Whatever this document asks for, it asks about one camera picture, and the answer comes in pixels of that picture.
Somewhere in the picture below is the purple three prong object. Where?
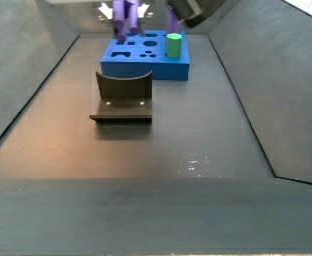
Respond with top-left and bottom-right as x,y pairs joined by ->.
113,0 -> 140,43

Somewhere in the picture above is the black curved fixture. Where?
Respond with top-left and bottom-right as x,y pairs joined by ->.
89,72 -> 152,122

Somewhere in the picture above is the blue foam hole board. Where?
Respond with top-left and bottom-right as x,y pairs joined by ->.
100,30 -> 191,81

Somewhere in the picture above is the green hexagonal peg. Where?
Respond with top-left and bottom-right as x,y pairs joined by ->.
167,33 -> 183,58

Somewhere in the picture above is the purple star prism peg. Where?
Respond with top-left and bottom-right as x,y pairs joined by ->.
165,6 -> 181,33

